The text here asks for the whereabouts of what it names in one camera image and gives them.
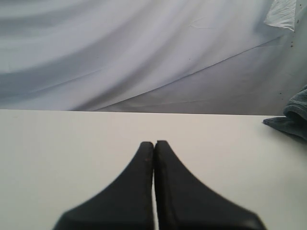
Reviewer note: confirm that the grey backdrop sheet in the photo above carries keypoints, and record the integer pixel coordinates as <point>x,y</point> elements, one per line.
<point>93,55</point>

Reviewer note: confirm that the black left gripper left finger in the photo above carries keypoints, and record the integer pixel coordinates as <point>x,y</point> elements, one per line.
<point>126,204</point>

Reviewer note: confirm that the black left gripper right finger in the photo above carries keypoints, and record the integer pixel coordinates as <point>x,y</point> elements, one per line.
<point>185,203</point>

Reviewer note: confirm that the grey fleece cloth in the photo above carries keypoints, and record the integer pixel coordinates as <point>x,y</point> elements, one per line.
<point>294,121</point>

